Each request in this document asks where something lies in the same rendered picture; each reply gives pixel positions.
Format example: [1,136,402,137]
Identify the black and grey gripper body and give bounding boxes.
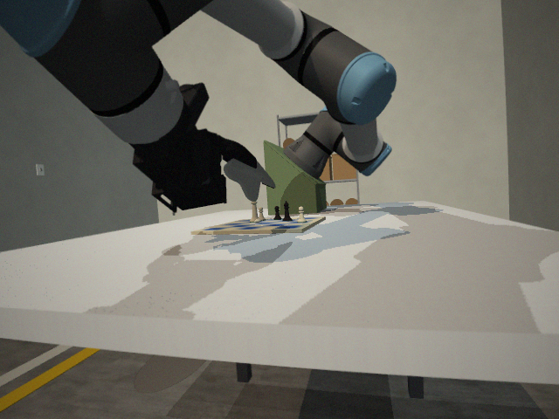
[128,100,227,213]

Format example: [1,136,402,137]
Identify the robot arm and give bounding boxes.
[0,0,397,179]

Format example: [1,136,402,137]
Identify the blue and cream chessboard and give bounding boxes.
[191,216,326,235]

